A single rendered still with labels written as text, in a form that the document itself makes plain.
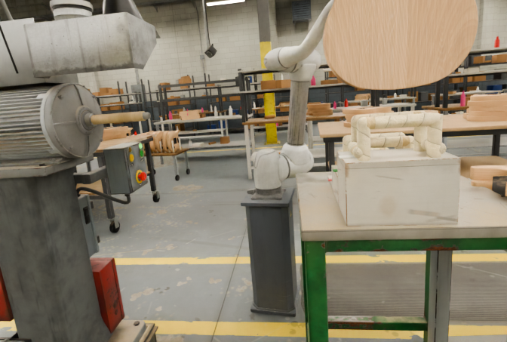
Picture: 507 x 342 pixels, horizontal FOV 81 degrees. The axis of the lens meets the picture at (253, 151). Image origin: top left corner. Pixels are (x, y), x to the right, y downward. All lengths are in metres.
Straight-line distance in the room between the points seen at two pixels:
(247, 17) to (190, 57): 2.69
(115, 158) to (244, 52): 11.01
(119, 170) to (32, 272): 0.45
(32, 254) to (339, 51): 1.18
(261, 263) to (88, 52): 1.40
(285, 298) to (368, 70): 1.47
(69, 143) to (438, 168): 1.06
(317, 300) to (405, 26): 0.75
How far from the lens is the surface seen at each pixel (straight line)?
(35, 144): 1.15
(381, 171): 0.81
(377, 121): 0.80
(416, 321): 1.73
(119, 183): 1.38
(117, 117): 1.08
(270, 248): 1.80
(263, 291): 1.96
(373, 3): 0.84
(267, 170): 1.67
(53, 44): 1.02
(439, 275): 1.45
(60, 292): 1.37
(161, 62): 13.04
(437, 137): 0.85
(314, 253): 0.86
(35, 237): 1.28
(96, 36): 0.95
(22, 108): 1.17
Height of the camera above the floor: 1.29
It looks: 11 degrees down
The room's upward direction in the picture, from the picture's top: 5 degrees counter-clockwise
